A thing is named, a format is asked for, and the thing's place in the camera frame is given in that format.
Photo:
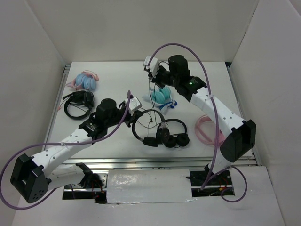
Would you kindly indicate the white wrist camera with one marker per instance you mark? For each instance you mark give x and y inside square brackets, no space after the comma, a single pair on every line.
[151,66]
[134,105]

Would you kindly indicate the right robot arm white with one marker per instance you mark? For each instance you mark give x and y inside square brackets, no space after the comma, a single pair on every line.
[239,134]

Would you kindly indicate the teal white folded headphones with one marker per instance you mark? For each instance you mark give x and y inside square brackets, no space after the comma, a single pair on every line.
[161,99]

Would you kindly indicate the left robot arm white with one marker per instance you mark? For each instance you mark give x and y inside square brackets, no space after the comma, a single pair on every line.
[33,176]

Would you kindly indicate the black small headphones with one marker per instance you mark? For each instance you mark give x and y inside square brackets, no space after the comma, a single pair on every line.
[170,141]

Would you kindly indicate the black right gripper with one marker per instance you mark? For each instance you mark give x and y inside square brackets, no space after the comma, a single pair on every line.
[156,79]

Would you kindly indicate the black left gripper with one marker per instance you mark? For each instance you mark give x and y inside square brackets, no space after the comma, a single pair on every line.
[131,118]

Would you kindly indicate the blue pink headphones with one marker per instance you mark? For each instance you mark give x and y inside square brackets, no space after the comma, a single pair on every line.
[86,80]

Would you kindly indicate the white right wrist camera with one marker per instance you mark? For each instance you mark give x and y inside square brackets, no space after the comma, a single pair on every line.
[151,66]

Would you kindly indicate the aluminium frame rail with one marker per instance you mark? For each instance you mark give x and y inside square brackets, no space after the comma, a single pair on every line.
[122,150]

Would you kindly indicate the black wired headphones taped band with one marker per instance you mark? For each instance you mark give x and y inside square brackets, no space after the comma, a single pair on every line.
[148,141]

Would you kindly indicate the white foil covered panel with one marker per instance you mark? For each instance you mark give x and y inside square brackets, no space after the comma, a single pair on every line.
[148,186]

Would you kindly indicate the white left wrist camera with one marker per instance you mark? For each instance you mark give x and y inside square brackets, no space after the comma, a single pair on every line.
[134,105]

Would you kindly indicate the black headset with microphone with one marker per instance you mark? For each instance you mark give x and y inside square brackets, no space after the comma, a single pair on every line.
[78,99]

